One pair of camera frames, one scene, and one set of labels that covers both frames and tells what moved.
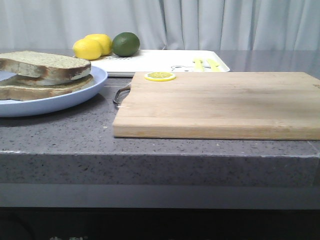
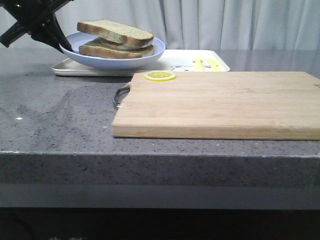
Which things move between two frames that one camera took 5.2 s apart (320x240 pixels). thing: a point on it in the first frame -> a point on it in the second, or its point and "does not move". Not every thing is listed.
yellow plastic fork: x=198 y=67 does not move
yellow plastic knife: x=215 y=66 does not move
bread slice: x=18 y=93 -> x=99 y=47
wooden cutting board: x=281 y=106 does not move
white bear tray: x=164 y=61 does not move
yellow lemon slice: x=160 y=76 does not move
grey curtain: x=183 y=25 does not move
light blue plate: x=10 y=108 -> x=74 y=39
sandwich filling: x=76 y=81 -> x=100 y=42
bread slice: x=49 y=66 -> x=114 y=32
